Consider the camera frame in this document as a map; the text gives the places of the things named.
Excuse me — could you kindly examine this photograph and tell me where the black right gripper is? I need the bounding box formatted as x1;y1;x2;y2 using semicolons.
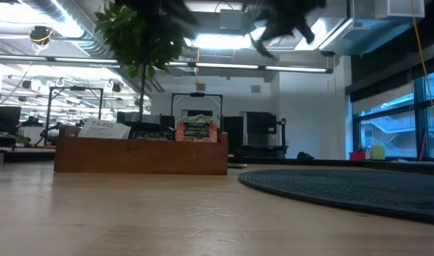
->
242;0;328;59

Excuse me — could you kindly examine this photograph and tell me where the peach passion fruit tea bag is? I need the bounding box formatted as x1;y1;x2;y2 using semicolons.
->
175;122;219;144

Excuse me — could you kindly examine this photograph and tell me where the blackcurrant tea bag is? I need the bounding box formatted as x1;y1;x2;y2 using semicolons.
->
129;129;175;142

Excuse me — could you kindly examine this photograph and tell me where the white orange Tazo tea bag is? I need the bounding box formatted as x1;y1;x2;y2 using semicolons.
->
77;117;132;140

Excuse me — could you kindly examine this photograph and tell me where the wooden tea organiser box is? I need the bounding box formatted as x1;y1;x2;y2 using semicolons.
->
53;126;229;176

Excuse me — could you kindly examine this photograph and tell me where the long ceiling light strip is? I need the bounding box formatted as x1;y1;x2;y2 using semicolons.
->
0;53;122;69
166;60;334;75

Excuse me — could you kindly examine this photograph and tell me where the grey ceiling box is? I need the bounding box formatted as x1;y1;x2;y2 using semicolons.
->
219;8;244;31

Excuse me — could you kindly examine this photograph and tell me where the black cabinet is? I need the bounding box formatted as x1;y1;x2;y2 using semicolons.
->
223;111;278;155

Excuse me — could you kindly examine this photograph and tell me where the black upright stand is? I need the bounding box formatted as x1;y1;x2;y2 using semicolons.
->
276;117;288;158

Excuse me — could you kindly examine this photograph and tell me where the yellow-green container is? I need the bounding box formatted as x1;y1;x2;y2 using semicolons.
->
370;143;387;161

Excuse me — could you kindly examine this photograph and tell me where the potted green plant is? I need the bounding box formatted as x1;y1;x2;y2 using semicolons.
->
94;0;190;133

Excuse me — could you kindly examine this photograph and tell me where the round dark woven placemat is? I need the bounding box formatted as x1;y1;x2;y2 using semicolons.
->
238;168;434;225

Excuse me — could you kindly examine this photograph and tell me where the black monitor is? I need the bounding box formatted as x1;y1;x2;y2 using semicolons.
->
0;105;23;138

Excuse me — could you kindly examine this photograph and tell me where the silver air duct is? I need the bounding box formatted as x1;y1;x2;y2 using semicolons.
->
294;0;425;56

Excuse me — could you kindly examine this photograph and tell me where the black rig frame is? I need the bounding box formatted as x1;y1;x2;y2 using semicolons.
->
170;92;224;133
44;85;104;147

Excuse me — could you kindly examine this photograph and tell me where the yellow hanging cable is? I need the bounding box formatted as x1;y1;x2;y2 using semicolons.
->
411;0;434;110

